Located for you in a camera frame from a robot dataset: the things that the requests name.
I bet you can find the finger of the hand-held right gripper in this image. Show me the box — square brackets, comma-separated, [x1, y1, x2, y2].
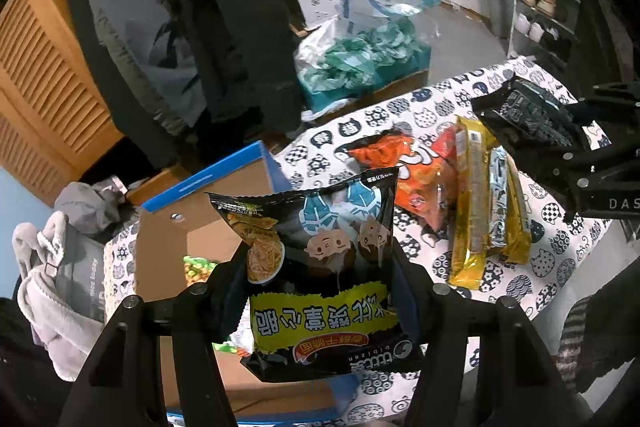
[505, 139, 640, 220]
[570, 82, 640, 128]

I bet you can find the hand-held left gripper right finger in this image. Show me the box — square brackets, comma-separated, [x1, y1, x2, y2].
[391, 242, 581, 427]

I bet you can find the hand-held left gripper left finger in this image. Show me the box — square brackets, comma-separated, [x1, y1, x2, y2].
[60, 244, 251, 427]

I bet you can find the green snack packet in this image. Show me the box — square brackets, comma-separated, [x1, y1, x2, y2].
[181, 256, 221, 287]

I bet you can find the black foil snack packet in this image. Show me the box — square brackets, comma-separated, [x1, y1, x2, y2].
[471, 77, 588, 152]

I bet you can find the silver snack packet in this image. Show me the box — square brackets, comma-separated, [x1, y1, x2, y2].
[487, 147, 511, 253]

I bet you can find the short yellow snack packet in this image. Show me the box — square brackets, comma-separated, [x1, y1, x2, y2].
[502, 157, 532, 265]

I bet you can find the blue-rimmed cardboard box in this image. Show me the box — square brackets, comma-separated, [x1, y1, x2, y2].
[134, 141, 361, 427]

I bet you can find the long yellow snack packet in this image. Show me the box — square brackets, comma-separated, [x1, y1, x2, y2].
[447, 117, 501, 292]

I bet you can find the black noodle snack packet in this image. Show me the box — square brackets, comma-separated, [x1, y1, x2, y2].
[205, 167, 426, 383]

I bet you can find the orange snack bag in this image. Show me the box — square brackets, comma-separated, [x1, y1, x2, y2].
[345, 127, 461, 238]

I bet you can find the brown cardboard box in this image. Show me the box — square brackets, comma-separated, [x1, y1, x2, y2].
[125, 167, 188, 205]

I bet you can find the striped knit garment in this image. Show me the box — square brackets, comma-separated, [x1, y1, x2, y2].
[557, 267, 640, 398]

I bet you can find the grey tote bag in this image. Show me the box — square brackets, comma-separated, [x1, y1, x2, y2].
[50, 227, 108, 323]

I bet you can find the grey cloth pile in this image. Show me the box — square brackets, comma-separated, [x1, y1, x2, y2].
[54, 181, 141, 235]

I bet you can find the cat print tablecloth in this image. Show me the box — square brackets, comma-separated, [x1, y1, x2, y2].
[102, 54, 618, 427]

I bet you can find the light grey garment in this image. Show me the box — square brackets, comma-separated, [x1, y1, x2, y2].
[12, 209, 106, 383]

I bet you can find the dark cloth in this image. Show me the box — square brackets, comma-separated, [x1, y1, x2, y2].
[0, 297, 76, 427]

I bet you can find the dark jacket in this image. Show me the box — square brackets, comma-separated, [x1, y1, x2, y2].
[65, 0, 211, 168]

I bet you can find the plastic bag of green items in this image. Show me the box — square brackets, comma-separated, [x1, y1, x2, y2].
[295, 17, 433, 108]

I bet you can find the white patterned box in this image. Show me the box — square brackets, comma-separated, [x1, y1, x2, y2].
[295, 0, 346, 30]

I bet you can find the wooden louvered cabinet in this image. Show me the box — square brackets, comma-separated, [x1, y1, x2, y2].
[0, 0, 126, 208]

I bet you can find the black coat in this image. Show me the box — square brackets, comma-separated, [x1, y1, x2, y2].
[175, 0, 306, 132]

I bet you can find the grey jacket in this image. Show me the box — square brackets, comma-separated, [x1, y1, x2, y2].
[77, 0, 206, 108]

